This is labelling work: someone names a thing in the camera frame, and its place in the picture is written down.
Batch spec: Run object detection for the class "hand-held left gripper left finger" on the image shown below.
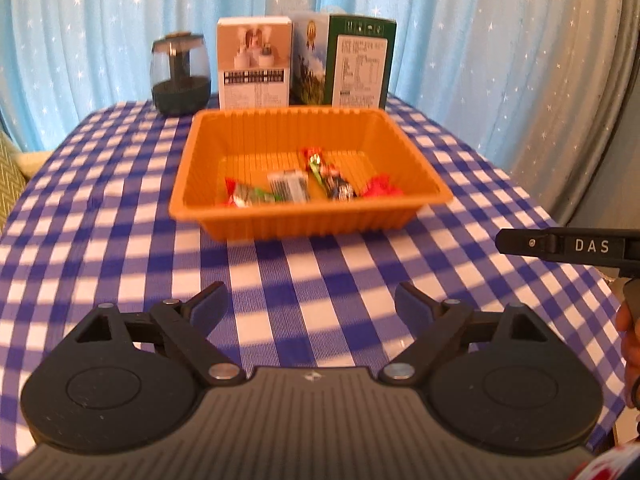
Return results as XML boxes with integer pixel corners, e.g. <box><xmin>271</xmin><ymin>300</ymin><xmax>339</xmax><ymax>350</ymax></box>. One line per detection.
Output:
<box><xmin>75</xmin><ymin>281</ymin><xmax>247</xmax><ymax>388</ymax></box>

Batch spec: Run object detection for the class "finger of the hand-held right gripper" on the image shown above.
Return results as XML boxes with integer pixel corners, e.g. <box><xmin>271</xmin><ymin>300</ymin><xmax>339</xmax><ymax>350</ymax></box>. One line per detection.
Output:
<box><xmin>496</xmin><ymin>228</ymin><xmax>555</xmax><ymax>259</ymax></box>

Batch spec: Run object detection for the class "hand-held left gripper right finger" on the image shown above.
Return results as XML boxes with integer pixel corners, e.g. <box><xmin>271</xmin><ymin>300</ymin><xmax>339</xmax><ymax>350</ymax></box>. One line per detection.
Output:
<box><xmin>378</xmin><ymin>282</ymin><xmax>549</xmax><ymax>387</ymax></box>

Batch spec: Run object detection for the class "green candy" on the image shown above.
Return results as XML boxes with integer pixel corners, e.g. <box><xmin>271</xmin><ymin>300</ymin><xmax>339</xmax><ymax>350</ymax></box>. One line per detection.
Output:
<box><xmin>239</xmin><ymin>183</ymin><xmax>279</xmax><ymax>207</ymax></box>

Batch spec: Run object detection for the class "red foil snack packet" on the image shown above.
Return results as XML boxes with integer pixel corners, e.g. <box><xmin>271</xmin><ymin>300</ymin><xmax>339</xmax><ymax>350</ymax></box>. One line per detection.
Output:
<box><xmin>360</xmin><ymin>175</ymin><xmax>404</xmax><ymax>199</ymax></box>

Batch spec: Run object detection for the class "orange plastic tray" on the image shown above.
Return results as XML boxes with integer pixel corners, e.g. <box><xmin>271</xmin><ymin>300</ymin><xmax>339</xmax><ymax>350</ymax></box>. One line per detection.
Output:
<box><xmin>168</xmin><ymin>106</ymin><xmax>455</xmax><ymax>242</ymax></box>

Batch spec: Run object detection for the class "clear speckled snack packet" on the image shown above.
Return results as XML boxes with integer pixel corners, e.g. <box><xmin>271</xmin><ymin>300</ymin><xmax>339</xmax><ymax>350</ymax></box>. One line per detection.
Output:
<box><xmin>267</xmin><ymin>170</ymin><xmax>311</xmax><ymax>203</ymax></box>

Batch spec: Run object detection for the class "green and black snack pouch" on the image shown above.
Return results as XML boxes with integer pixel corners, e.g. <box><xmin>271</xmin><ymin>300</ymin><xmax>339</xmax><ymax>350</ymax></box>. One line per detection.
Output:
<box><xmin>306</xmin><ymin>154</ymin><xmax>357</xmax><ymax>202</ymax></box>

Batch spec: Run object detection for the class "person's right hand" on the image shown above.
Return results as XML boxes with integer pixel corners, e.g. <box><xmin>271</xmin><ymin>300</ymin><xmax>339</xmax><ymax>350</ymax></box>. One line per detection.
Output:
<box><xmin>616</xmin><ymin>304</ymin><xmax>640</xmax><ymax>411</ymax></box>

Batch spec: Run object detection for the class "blue checked tablecloth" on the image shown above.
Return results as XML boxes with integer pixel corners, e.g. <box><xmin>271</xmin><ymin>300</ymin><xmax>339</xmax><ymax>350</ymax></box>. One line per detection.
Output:
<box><xmin>0</xmin><ymin>95</ymin><xmax>626</xmax><ymax>466</ymax></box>

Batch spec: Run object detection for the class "grey curtain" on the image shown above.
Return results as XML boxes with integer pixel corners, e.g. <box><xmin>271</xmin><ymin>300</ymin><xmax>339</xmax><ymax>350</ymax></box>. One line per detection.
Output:
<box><xmin>550</xmin><ymin>0</ymin><xmax>640</xmax><ymax>226</ymax></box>

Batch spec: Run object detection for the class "red white printed clothing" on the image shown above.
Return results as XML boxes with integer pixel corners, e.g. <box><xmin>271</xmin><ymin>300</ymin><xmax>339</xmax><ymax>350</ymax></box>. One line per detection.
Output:
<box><xmin>570</xmin><ymin>442</ymin><xmax>640</xmax><ymax>480</ymax></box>

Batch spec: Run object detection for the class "dark glass jar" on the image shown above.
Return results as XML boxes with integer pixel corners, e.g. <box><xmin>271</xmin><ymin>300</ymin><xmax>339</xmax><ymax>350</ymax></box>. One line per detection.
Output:
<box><xmin>150</xmin><ymin>34</ymin><xmax>211</xmax><ymax>117</ymax></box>

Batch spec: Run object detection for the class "beige cushion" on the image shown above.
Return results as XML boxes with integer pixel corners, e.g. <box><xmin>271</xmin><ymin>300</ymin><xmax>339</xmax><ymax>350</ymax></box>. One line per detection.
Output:
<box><xmin>17</xmin><ymin>150</ymin><xmax>57</xmax><ymax>182</ymax></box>

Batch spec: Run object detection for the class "green patterned cushion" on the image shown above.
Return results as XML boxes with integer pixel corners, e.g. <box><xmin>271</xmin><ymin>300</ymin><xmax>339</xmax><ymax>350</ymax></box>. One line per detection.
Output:
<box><xmin>0</xmin><ymin>130</ymin><xmax>28</xmax><ymax>236</ymax></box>

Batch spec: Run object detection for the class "green carton box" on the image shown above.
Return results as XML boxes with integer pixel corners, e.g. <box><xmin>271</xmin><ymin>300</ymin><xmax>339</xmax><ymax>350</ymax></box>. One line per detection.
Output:
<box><xmin>289</xmin><ymin>10</ymin><xmax>397</xmax><ymax>110</ymax></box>

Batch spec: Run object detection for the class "white product box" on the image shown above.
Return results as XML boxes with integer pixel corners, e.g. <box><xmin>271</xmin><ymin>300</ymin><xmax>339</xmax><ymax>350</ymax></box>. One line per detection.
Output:
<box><xmin>216</xmin><ymin>16</ymin><xmax>293</xmax><ymax>110</ymax></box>

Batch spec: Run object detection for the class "blue star curtain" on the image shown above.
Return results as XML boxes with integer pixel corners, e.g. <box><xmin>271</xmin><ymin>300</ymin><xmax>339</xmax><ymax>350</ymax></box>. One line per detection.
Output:
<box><xmin>0</xmin><ymin>0</ymin><xmax>591</xmax><ymax>171</ymax></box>

